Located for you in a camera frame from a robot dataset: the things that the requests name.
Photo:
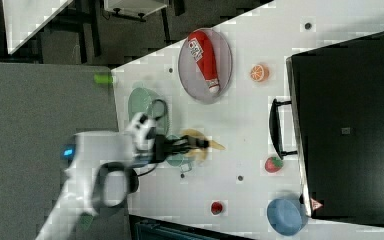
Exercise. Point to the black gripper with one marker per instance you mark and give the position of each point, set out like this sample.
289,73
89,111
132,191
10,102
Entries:
164,147

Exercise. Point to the peeled yellow banana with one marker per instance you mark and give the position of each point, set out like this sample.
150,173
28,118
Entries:
200,155

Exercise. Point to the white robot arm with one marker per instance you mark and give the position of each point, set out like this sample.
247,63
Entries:
98,178

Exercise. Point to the green mug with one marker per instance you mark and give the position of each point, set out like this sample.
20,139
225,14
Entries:
180,160

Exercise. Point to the pink round plate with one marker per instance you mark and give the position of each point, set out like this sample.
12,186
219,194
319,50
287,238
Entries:
190,76

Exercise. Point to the green perforated colander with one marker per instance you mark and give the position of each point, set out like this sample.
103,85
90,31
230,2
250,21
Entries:
148,101

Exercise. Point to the red round button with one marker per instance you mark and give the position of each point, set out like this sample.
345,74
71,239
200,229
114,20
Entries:
216,208

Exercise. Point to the red toy strawberry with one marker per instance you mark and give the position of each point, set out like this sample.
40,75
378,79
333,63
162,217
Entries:
273,164

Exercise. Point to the orange slice toy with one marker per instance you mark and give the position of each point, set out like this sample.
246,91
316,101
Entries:
259,73

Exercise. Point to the red ketchup bottle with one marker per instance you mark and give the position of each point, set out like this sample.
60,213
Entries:
201,49

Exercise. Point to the green marker cap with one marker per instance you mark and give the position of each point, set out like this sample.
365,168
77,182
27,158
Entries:
103,79

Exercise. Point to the blue bowl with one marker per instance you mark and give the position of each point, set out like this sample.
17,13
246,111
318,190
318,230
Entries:
286,216

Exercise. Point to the black toaster oven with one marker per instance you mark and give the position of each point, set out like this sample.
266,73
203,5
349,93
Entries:
337,103

